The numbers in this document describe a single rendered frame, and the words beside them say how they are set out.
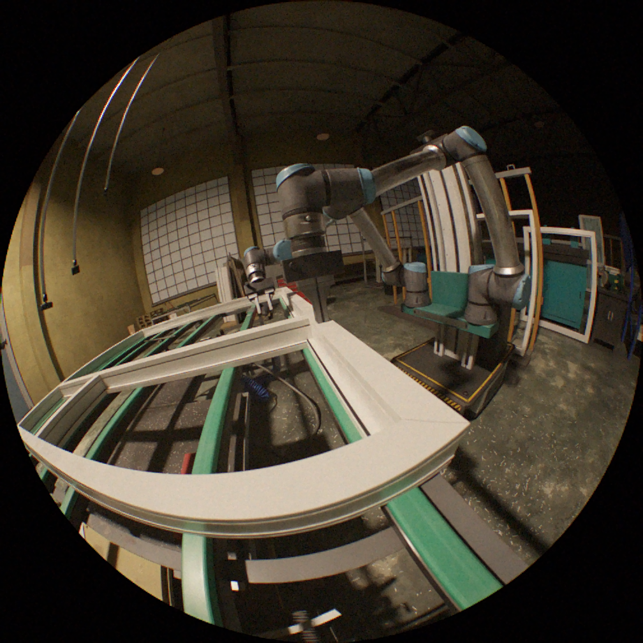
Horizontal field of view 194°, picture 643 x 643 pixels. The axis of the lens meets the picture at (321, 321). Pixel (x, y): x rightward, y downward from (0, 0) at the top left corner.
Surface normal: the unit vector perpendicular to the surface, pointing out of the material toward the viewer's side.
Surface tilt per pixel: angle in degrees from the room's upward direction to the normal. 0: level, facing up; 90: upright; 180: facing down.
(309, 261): 90
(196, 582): 0
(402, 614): 0
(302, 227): 91
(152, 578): 0
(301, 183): 89
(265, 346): 90
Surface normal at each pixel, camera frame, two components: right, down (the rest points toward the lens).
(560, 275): -0.94, 0.25
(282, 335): 0.27, 0.25
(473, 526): -0.18, -0.94
